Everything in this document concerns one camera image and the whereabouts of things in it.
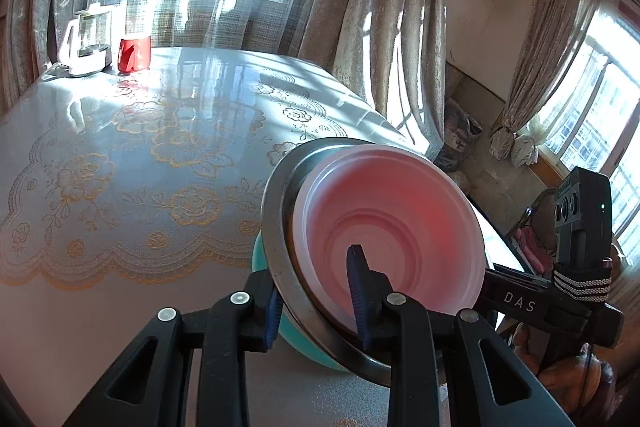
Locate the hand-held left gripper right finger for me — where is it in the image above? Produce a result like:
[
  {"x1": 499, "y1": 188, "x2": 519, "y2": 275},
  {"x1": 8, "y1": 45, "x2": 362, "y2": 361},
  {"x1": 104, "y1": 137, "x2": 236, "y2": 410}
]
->
[{"x1": 347, "y1": 245, "x2": 576, "y2": 427}]

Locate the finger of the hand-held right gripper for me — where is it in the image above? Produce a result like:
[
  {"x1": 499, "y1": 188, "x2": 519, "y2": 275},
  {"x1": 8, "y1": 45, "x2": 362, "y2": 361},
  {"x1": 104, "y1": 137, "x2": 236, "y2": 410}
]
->
[{"x1": 482, "y1": 268, "x2": 590, "y2": 328}]

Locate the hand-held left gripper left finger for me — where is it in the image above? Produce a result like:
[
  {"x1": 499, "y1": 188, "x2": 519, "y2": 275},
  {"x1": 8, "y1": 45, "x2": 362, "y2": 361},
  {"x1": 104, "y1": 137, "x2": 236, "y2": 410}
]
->
[{"x1": 65, "y1": 271, "x2": 282, "y2": 427}]

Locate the stainless steel bowl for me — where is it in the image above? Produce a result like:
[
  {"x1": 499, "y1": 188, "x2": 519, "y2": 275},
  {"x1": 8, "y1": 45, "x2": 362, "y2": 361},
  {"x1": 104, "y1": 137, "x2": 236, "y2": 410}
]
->
[{"x1": 261, "y1": 138, "x2": 496, "y2": 389}]

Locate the red plastic bowl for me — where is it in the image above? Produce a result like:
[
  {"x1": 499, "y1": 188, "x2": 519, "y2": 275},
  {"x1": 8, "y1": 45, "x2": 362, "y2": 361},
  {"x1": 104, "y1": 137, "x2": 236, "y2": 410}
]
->
[{"x1": 292, "y1": 145, "x2": 486, "y2": 334}]

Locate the person's right hand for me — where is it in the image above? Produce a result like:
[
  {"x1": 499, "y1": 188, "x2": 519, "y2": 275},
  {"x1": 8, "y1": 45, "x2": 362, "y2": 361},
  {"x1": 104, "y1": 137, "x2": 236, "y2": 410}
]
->
[{"x1": 515, "y1": 324, "x2": 616, "y2": 408}]

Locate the side window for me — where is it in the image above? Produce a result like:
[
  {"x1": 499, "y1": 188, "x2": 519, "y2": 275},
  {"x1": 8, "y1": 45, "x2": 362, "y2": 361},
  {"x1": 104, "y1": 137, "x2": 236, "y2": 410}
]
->
[{"x1": 540, "y1": 7, "x2": 640, "y2": 248}]

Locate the plastic bag pile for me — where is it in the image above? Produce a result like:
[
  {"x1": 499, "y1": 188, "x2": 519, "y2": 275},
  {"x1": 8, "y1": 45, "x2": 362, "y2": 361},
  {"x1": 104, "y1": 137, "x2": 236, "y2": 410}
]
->
[{"x1": 444, "y1": 99, "x2": 483, "y2": 172}]

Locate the tied beige curtain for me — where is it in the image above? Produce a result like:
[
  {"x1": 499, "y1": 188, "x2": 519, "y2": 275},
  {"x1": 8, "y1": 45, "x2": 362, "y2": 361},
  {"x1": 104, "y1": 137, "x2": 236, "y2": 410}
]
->
[{"x1": 490, "y1": 0, "x2": 621, "y2": 168}]

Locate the red mug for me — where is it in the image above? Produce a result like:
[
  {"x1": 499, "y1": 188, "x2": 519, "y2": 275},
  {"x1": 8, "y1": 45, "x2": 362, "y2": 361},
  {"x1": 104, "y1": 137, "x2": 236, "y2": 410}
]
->
[{"x1": 117, "y1": 36, "x2": 152, "y2": 72}]

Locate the white glass electric kettle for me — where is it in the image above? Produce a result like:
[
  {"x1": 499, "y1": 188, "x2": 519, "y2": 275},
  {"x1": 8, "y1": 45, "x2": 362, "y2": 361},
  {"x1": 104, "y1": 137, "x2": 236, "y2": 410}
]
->
[{"x1": 56, "y1": 4, "x2": 113, "y2": 78}]

